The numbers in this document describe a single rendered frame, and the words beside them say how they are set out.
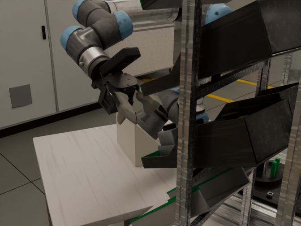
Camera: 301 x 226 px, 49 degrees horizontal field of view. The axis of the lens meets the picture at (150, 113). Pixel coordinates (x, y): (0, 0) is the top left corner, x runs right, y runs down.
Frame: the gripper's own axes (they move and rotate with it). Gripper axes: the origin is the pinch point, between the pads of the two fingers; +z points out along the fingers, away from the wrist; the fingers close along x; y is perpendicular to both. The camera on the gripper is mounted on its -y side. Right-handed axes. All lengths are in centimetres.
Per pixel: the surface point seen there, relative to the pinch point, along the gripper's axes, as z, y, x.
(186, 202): 21.4, -0.4, 9.4
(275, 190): 26, 21, -38
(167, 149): 9.0, 2.2, 1.8
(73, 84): -225, 199, -145
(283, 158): 18, 31, -68
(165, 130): 6.2, -0.7, 1.1
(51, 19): -257, 131, -124
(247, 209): 25.7, 20.2, -22.7
